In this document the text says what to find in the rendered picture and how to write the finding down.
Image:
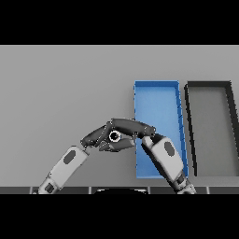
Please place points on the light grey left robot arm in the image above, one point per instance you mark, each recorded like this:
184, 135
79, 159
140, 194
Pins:
67, 161

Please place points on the dark grey bin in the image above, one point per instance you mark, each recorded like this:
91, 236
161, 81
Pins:
208, 124

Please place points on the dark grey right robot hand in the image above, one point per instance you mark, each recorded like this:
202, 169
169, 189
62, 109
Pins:
132, 126

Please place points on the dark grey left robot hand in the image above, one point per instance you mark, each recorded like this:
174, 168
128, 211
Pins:
95, 138

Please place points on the blue bin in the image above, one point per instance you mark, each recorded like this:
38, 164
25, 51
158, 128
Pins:
155, 102

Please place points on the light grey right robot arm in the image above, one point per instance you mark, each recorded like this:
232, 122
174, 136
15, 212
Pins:
165, 155

